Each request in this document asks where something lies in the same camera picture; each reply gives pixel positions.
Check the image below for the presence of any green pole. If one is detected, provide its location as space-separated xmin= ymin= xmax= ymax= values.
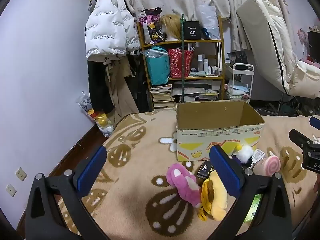
xmin=180 ymin=14 xmax=186 ymax=104

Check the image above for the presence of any black box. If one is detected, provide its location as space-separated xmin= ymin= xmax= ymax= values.
xmin=183 ymin=20 xmax=202 ymax=40

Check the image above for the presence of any teal bag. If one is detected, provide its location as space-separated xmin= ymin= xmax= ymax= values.
xmin=145 ymin=46 xmax=170 ymax=85

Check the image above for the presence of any white puffer jacket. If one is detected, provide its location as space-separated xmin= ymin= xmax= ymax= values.
xmin=85 ymin=0 xmax=140 ymax=61

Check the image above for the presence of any yellow plush toy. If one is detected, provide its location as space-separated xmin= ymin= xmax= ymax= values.
xmin=198 ymin=172 xmax=228 ymax=222

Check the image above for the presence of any red gift bag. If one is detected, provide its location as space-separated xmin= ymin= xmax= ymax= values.
xmin=168 ymin=48 xmax=194 ymax=78

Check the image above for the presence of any pink swirl plush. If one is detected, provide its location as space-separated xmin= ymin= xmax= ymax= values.
xmin=253 ymin=155 xmax=281 ymax=177

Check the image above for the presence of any blond wig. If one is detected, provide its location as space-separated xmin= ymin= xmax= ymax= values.
xmin=160 ymin=14 xmax=182 ymax=42

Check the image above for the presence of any wooden shelf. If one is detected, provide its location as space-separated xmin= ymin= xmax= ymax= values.
xmin=137 ymin=16 xmax=225 ymax=112

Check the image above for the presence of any group of cosmetic bottles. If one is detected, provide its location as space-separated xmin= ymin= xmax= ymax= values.
xmin=197 ymin=54 xmax=222 ymax=76

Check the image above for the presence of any white and black pompom plush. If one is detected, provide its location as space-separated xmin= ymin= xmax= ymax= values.
xmin=235 ymin=144 xmax=255 ymax=167

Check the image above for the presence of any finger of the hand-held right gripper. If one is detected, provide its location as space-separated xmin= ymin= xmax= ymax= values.
xmin=309 ymin=116 xmax=320 ymax=130
xmin=289 ymin=129 xmax=313 ymax=151

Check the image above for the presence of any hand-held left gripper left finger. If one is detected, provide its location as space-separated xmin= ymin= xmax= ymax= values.
xmin=25 ymin=145 xmax=108 ymax=240

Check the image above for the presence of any white trolley cart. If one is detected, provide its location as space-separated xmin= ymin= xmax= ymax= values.
xmin=224 ymin=64 xmax=254 ymax=104

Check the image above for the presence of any pile of papers and booklets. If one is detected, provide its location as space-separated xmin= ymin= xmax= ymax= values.
xmin=171 ymin=80 xmax=221 ymax=103

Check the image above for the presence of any plastic bag of toys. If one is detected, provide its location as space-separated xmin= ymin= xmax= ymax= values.
xmin=76 ymin=91 xmax=115 ymax=137

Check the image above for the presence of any black packet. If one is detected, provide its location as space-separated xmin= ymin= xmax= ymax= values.
xmin=197 ymin=164 xmax=216 ymax=180

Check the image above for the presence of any pink plush toy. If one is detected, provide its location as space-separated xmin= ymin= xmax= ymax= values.
xmin=167 ymin=163 xmax=202 ymax=208

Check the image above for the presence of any beige coat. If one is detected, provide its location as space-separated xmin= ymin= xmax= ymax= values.
xmin=105 ymin=57 xmax=139 ymax=125

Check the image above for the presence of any white wall socket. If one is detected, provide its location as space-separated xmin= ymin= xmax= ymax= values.
xmin=5 ymin=184 xmax=17 ymax=197
xmin=15 ymin=167 xmax=27 ymax=181

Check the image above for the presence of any black hanging garment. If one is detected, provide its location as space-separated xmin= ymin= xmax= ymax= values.
xmin=87 ymin=60 xmax=114 ymax=114

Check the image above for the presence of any purple and black printed bag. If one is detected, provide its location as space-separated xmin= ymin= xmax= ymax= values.
xmin=139 ymin=8 xmax=165 ymax=44

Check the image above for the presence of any white plastic bag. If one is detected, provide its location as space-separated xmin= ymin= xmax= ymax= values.
xmin=196 ymin=4 xmax=222 ymax=40

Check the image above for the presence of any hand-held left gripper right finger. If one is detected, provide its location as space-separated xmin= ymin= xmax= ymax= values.
xmin=209 ymin=144 xmax=293 ymax=240

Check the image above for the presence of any green tissue pack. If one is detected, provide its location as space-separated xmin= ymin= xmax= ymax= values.
xmin=244 ymin=194 xmax=263 ymax=223

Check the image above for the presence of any cardboard box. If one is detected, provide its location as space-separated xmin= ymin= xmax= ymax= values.
xmin=176 ymin=101 xmax=265 ymax=162

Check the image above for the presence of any stack of books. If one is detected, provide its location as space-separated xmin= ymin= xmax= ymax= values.
xmin=150 ymin=84 xmax=175 ymax=110

